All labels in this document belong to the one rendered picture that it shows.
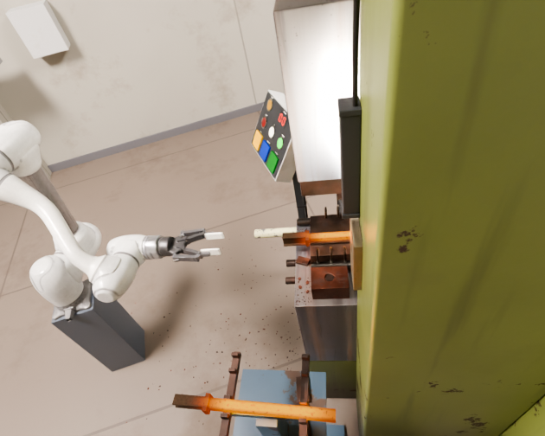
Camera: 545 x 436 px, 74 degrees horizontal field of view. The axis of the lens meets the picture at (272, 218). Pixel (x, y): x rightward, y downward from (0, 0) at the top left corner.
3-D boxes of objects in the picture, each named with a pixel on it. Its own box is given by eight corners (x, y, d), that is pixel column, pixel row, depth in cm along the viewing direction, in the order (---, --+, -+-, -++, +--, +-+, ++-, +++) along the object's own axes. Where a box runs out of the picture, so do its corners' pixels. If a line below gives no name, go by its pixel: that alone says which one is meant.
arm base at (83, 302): (51, 328, 166) (44, 322, 162) (58, 290, 182) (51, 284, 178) (90, 315, 168) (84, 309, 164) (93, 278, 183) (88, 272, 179)
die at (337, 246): (311, 269, 127) (310, 254, 121) (311, 227, 141) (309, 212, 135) (438, 264, 120) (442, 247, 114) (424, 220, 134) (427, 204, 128)
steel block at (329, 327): (306, 361, 150) (294, 306, 118) (306, 283, 176) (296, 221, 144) (450, 361, 141) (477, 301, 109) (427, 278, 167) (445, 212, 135)
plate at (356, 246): (353, 290, 88) (353, 246, 76) (349, 260, 94) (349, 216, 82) (362, 290, 88) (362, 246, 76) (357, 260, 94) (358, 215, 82)
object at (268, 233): (255, 240, 184) (253, 234, 180) (256, 233, 187) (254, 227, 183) (343, 236, 177) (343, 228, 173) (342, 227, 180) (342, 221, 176)
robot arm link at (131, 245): (157, 248, 144) (145, 272, 133) (121, 250, 146) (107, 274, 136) (148, 227, 137) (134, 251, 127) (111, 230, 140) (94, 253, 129)
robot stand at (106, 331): (112, 372, 211) (50, 323, 168) (113, 341, 225) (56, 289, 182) (145, 360, 213) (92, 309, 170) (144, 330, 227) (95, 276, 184)
